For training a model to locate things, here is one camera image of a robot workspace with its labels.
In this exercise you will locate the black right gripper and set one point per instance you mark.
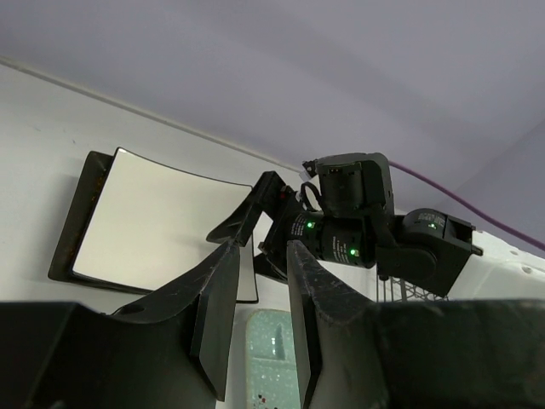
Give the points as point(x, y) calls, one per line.
point(355, 218)

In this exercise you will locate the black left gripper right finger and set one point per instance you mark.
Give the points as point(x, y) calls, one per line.
point(352, 352)

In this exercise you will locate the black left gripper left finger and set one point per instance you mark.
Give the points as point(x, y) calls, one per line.
point(168, 349)

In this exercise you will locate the light green oblong plate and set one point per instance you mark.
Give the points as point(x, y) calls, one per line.
point(270, 367)

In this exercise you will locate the grey glass square plate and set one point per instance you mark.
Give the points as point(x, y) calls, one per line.
point(150, 224)

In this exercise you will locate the black floral square plate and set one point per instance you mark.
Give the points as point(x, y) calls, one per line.
point(89, 186)

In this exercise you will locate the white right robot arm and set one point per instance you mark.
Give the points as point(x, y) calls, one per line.
point(447, 256)

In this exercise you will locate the grey wire dish rack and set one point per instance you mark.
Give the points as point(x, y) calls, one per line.
point(398, 290)

